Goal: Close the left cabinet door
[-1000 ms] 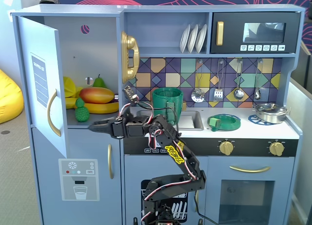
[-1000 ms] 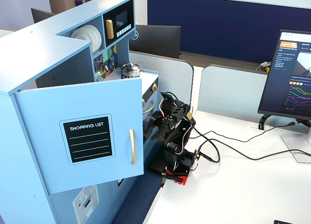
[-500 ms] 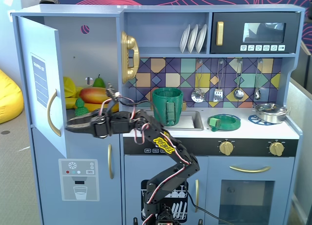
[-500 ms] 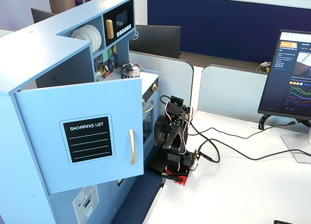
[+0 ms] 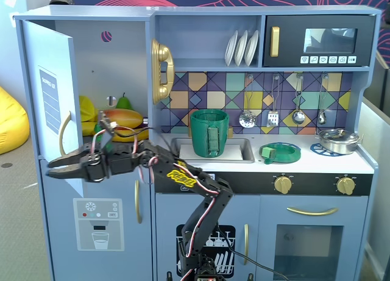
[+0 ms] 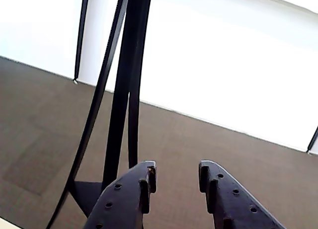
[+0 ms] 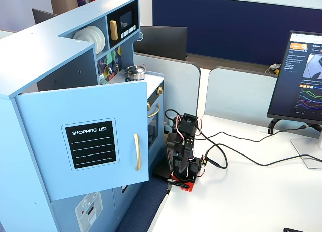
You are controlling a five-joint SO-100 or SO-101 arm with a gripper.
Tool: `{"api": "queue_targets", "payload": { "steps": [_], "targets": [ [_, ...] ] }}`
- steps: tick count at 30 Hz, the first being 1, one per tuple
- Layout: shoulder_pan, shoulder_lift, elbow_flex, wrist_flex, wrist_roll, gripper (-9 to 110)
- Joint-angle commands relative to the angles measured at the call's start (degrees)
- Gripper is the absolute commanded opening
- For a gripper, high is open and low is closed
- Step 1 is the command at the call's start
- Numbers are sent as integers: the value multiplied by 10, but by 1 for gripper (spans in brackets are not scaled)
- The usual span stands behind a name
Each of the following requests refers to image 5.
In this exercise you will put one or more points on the blue door with ice dispenser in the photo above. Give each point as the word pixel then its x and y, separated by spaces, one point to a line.
pixel 115 208

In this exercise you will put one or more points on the black microwave door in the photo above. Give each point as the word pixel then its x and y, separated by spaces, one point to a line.
pixel 289 49

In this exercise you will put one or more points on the white toy plate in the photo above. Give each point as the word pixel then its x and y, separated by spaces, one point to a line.
pixel 251 47
pixel 230 49
pixel 240 49

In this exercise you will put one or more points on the large green printed mug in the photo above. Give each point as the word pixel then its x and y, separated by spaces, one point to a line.
pixel 201 134

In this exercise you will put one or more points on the gold toy telephone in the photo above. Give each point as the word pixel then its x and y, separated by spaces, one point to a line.
pixel 164 54

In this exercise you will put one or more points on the steel ladle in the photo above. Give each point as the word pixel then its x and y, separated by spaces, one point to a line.
pixel 298 117

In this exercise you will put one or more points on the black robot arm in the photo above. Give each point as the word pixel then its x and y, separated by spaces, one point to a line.
pixel 210 208

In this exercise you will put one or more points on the yellow toy banana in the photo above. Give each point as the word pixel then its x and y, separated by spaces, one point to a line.
pixel 143 136

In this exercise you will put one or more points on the grey partition panel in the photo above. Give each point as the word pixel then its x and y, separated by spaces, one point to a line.
pixel 377 140

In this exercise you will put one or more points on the steel slotted spoon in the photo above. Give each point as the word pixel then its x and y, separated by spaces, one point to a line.
pixel 247 120

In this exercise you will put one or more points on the blue oven door with window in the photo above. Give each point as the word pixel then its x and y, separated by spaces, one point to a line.
pixel 268 247

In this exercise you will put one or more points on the grey toy sink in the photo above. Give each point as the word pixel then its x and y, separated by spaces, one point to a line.
pixel 247 153

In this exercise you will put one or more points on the steel pot with lid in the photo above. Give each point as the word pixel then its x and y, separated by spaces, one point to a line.
pixel 335 144

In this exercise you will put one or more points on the toy mango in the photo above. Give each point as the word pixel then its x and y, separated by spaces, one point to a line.
pixel 128 118

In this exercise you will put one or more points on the green toy pear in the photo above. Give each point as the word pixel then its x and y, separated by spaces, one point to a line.
pixel 123 104

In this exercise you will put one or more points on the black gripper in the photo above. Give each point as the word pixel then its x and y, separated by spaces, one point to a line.
pixel 88 166

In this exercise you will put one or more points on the blue door with shopping list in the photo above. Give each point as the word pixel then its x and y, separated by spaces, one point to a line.
pixel 32 49

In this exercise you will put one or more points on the blue round trivet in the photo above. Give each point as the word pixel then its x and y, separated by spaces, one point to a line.
pixel 317 149

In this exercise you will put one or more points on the yellow beanbag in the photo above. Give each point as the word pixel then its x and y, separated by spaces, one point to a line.
pixel 12 122

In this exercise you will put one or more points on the yellow toy starfruit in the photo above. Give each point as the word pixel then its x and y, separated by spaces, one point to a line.
pixel 86 110

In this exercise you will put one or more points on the steel slotted spatula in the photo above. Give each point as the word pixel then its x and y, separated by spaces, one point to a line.
pixel 273 119

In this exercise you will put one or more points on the green round lid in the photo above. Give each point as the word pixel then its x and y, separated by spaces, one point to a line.
pixel 286 156

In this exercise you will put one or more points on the gold toy faucet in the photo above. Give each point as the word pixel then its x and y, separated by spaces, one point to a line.
pixel 230 132

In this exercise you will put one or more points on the dark round floor disc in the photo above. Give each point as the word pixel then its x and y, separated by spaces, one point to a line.
pixel 6 165

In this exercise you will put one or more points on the blue wooden toy kitchen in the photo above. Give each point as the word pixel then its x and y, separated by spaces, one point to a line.
pixel 207 11

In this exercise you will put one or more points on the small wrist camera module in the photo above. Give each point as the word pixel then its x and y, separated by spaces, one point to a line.
pixel 105 121

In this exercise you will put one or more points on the gold stove knob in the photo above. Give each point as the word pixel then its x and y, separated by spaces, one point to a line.
pixel 282 185
pixel 345 186

